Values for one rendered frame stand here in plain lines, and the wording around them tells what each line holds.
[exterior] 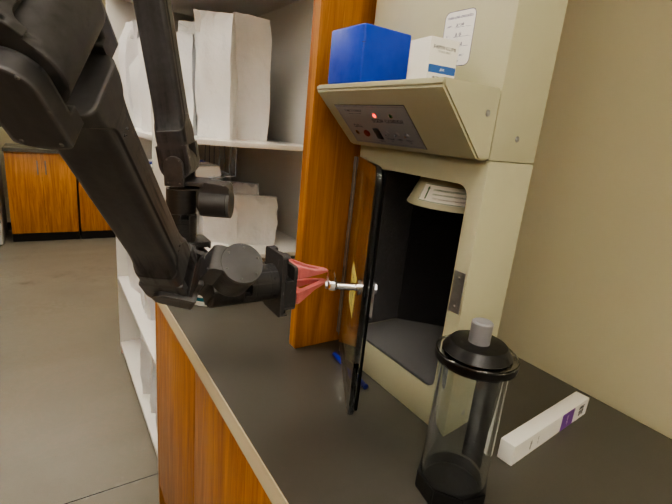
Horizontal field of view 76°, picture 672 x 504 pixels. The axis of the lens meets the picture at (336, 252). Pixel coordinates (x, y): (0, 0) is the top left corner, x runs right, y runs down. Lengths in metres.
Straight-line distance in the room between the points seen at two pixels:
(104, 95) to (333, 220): 0.67
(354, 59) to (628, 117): 0.57
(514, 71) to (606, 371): 0.68
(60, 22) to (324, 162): 0.66
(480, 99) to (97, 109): 0.47
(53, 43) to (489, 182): 0.56
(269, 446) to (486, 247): 0.47
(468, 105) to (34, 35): 0.49
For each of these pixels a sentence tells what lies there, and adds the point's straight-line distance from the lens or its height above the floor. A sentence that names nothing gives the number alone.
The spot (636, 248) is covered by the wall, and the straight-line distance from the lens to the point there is 1.05.
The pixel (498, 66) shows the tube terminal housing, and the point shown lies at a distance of 0.70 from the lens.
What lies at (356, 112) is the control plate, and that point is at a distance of 0.80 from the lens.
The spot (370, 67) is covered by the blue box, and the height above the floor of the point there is 1.54.
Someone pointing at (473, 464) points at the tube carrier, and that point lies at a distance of 0.67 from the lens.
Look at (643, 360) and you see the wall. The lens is 1.09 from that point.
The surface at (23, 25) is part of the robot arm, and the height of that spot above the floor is 1.47.
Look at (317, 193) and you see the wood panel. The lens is 0.93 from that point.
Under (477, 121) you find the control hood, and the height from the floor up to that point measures 1.46.
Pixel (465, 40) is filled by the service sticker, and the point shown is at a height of 1.58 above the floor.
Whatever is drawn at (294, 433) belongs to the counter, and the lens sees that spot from 0.79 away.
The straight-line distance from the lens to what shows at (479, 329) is 0.60.
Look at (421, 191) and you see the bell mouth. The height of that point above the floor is 1.34.
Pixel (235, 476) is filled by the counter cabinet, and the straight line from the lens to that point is 0.99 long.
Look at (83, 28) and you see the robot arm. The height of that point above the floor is 1.48.
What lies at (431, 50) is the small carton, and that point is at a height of 1.55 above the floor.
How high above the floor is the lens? 1.43
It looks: 15 degrees down
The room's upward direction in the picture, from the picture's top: 6 degrees clockwise
